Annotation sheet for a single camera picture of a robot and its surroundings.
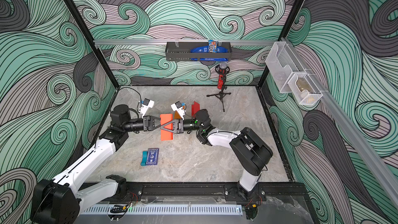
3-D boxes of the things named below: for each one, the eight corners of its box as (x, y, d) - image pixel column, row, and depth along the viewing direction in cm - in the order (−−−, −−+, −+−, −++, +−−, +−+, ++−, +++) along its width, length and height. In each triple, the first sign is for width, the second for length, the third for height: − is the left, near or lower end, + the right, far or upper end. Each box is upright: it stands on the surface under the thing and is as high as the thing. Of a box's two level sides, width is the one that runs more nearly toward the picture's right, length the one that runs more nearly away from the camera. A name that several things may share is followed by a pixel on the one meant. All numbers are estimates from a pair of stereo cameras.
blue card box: (145, 165, 84) (144, 163, 82) (149, 149, 90) (148, 148, 88) (156, 165, 84) (156, 163, 82) (159, 149, 90) (158, 148, 88)
